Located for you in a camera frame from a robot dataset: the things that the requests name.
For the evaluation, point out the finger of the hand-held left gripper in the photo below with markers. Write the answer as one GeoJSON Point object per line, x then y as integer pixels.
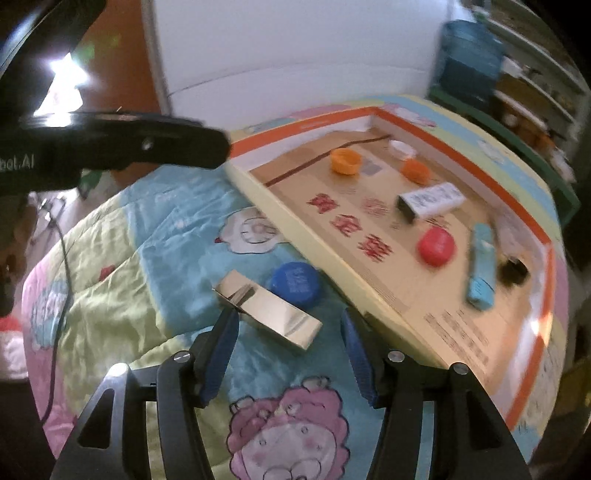
{"type": "Point", "coordinates": [175, 143]}

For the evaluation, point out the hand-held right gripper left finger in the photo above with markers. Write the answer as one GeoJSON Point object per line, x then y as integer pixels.
{"type": "Point", "coordinates": [221, 350]}

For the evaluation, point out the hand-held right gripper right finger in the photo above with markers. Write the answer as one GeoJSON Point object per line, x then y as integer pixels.
{"type": "Point", "coordinates": [358, 360]}

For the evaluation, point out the shiny silver rectangular box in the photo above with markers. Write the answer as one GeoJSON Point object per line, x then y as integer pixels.
{"type": "Point", "coordinates": [272, 314]}

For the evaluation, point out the shallow orange-rimmed cardboard box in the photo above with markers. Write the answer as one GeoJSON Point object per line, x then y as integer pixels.
{"type": "Point", "coordinates": [461, 332]}

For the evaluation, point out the red bottle cap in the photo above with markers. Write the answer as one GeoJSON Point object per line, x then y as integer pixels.
{"type": "Point", "coordinates": [436, 247]}

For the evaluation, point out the orange bottle cap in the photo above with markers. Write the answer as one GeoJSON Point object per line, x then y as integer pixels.
{"type": "Point", "coordinates": [345, 160]}
{"type": "Point", "coordinates": [415, 170]}

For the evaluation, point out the white cartoon print box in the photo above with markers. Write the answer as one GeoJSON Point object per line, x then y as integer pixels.
{"type": "Point", "coordinates": [434, 199]}

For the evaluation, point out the small black object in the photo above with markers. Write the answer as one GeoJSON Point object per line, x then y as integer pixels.
{"type": "Point", "coordinates": [514, 272]}

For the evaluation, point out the orange door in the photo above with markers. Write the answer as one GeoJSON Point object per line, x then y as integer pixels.
{"type": "Point", "coordinates": [124, 60]}

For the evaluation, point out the blue bottle cap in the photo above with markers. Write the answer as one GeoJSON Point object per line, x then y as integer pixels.
{"type": "Point", "coordinates": [295, 281]}

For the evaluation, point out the teal rectangular box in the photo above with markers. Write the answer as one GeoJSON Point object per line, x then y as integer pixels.
{"type": "Point", "coordinates": [482, 272]}

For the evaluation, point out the white bottle cap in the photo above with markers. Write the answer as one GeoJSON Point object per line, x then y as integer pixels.
{"type": "Point", "coordinates": [400, 148]}

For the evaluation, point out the green table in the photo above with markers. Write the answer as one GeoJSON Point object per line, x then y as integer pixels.
{"type": "Point", "coordinates": [457, 104]}

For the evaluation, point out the blue water jug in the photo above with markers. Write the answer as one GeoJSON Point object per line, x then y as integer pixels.
{"type": "Point", "coordinates": [471, 60]}

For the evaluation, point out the white shelf unit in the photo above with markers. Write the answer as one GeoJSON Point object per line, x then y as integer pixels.
{"type": "Point", "coordinates": [545, 69]}

